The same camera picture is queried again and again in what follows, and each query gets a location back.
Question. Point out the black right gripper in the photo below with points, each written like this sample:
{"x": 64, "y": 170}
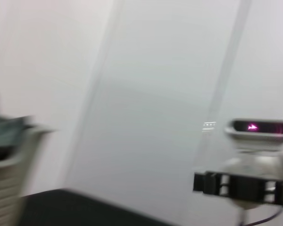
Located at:
{"x": 246, "y": 189}

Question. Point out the black tablecloth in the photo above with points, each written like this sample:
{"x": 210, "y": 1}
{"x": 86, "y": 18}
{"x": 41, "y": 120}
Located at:
{"x": 85, "y": 209}

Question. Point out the grey perforated storage basket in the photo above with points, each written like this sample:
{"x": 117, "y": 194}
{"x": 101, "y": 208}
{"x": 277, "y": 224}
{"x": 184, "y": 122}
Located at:
{"x": 4, "y": 183}

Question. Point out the grey towel with black trim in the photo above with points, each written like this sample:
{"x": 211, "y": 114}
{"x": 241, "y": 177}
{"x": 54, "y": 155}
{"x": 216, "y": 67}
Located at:
{"x": 4, "y": 131}

